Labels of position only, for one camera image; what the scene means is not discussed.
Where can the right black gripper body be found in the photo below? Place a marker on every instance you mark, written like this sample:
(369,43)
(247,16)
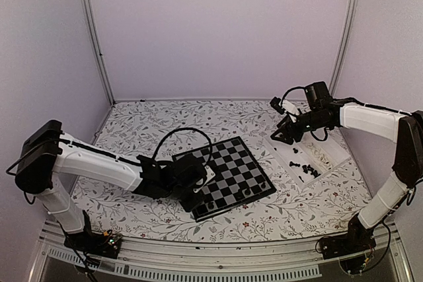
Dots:
(314,123)

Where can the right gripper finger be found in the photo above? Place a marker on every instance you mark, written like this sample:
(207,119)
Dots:
(285,126)
(281,136)

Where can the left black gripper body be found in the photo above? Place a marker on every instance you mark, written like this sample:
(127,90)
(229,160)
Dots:
(180,193)

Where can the white plastic compartment tray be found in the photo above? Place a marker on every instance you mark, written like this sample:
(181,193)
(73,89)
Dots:
(283,153)

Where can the black and grey chessboard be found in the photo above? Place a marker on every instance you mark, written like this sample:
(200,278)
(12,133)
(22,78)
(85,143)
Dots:
(236,169)

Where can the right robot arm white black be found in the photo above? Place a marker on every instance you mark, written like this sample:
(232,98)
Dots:
(399,130)

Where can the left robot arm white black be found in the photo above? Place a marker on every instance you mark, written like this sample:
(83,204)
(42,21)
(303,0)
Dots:
(50,152)

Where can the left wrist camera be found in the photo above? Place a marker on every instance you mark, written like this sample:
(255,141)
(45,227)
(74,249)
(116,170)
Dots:
(210,175)

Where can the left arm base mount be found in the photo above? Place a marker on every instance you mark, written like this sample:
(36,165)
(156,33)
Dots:
(107,244)

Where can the front aluminium rail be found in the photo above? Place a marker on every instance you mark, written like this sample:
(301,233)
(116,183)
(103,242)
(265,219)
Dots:
(283,260)

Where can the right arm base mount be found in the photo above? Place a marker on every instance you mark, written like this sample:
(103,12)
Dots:
(343,245)

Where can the right aluminium frame post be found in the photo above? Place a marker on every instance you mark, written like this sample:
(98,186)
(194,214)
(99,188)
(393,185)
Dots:
(343,45)

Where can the aluminium frame post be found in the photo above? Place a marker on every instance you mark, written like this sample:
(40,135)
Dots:
(343,45)
(99,58)

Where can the left aluminium frame post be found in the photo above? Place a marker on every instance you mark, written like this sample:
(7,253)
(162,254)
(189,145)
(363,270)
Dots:
(99,58)

